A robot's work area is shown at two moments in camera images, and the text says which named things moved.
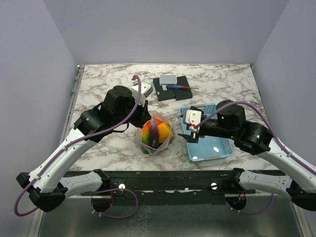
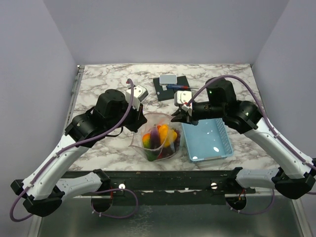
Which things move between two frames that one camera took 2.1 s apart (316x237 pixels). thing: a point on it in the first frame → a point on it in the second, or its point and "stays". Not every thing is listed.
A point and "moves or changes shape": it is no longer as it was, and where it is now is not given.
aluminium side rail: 69,121 stays
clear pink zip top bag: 166,118 moves or changes shape
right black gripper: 193,137 → 186,118
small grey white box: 165,79 stays
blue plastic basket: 209,147 stays
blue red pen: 179,87 stays
